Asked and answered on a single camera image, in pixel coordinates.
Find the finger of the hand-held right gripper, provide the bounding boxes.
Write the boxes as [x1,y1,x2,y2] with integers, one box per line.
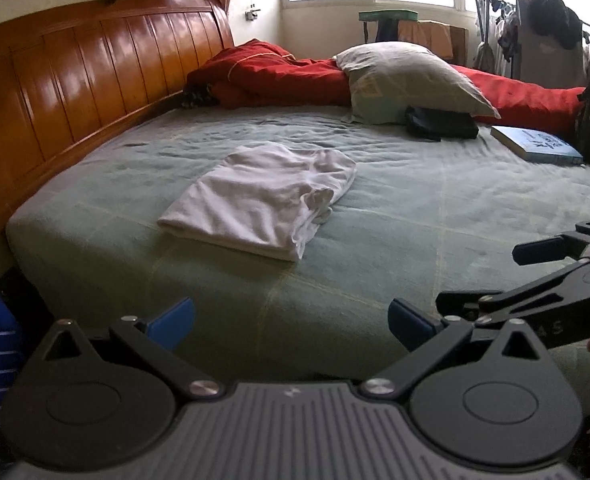
[435,257,590,331]
[512,232,590,267]

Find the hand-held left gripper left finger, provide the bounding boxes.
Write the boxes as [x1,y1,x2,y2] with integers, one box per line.
[42,296,224,403]

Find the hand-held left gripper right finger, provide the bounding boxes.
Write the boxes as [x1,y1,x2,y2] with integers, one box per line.
[359,297,548,403]

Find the white printed t-shirt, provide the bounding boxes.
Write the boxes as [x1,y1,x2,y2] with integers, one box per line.
[156,141,358,262]

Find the clothes rack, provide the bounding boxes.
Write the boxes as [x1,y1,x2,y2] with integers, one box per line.
[472,0,590,78]

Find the blue book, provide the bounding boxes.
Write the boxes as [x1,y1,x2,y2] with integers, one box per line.
[490,126,584,166]

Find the black pouch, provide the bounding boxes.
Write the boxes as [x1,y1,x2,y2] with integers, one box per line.
[405,105,480,142]

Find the grey checked pillow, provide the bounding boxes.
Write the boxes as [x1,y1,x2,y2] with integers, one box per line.
[334,42,501,126]

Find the dark hanging garments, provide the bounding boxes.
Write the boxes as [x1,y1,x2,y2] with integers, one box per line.
[528,0,583,51]

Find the brown cardboard box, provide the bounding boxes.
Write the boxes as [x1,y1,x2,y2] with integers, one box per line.
[400,20,470,66]

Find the wooden headboard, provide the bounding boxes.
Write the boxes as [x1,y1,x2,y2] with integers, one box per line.
[0,0,235,231]

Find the red quilt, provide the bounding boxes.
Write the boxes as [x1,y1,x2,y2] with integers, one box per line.
[185,39,587,136]

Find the green stool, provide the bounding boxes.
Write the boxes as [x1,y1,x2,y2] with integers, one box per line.
[358,10,419,45]

